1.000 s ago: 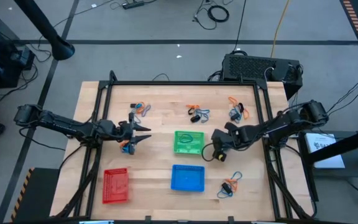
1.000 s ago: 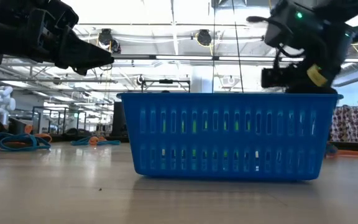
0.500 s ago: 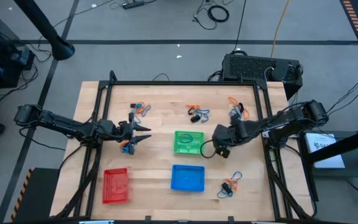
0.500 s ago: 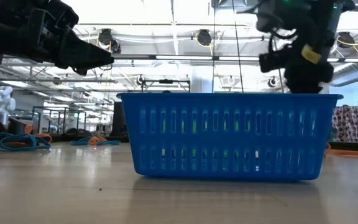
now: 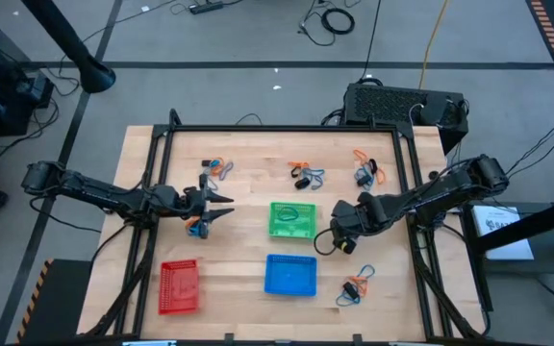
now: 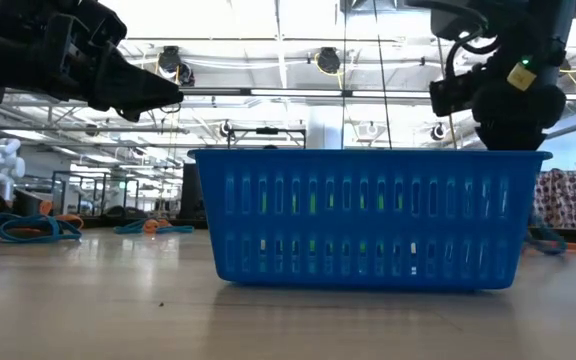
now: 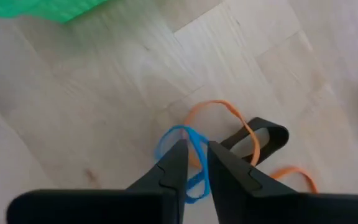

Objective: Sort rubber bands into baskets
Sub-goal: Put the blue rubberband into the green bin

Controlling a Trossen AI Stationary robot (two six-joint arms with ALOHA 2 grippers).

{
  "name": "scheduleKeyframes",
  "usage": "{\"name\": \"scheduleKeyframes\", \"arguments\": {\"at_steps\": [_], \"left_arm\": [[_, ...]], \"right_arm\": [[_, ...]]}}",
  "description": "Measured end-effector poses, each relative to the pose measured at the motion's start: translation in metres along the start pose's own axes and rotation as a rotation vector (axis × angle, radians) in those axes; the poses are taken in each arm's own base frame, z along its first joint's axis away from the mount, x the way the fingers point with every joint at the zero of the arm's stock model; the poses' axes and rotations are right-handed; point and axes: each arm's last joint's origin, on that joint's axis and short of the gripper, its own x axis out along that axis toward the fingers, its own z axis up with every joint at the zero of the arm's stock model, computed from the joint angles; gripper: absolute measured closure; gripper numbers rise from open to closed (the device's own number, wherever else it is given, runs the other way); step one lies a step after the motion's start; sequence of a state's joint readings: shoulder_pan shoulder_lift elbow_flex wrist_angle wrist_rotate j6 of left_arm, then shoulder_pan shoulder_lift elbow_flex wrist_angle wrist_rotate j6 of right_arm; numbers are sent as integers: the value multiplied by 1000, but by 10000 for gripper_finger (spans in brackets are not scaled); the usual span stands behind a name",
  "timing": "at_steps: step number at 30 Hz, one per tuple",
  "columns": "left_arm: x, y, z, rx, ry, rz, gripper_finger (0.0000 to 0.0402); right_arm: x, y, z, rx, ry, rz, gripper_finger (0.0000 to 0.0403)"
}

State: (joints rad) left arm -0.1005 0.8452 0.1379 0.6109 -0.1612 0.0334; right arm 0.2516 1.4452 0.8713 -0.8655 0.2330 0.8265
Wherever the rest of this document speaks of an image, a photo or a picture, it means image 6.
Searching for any blue plastic basket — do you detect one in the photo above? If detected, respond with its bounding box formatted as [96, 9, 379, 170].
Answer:
[187, 148, 553, 292]

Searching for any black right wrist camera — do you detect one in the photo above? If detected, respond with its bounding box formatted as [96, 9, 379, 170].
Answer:
[428, 74, 475, 119]

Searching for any black upright panel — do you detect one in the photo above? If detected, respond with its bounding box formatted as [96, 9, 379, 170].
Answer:
[180, 162, 207, 221]

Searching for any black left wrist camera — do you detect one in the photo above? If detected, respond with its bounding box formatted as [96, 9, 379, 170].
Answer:
[52, 0, 129, 49]

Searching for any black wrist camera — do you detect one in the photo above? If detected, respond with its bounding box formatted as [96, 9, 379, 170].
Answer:
[428, 74, 475, 119]
[52, 0, 129, 49]

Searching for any black background rig frame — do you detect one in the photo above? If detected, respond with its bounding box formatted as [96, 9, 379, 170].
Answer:
[226, 127, 307, 150]

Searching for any thin black hanging cable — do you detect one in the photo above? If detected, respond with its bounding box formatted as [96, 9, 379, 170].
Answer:
[341, 0, 348, 150]

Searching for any black background box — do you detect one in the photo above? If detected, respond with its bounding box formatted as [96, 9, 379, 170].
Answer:
[12, 188, 44, 217]

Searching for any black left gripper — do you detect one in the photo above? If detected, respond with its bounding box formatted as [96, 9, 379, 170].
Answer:
[42, 13, 185, 124]

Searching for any floral patterned cloth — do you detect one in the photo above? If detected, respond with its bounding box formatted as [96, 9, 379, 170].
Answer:
[532, 168, 576, 230]

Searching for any white robot figure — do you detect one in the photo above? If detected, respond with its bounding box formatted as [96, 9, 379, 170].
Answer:
[0, 138, 27, 202]

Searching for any long ceiling light bar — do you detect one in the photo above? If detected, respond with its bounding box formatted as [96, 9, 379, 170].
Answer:
[250, 88, 344, 98]

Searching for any orange rubber band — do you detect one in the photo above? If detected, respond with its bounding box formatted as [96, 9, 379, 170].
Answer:
[141, 218, 172, 235]
[55, 213, 85, 230]
[0, 225, 44, 240]

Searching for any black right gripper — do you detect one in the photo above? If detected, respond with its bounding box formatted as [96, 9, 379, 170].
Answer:
[471, 81, 568, 151]

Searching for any yellow cable tag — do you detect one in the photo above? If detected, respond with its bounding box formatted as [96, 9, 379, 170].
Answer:
[507, 62, 538, 92]

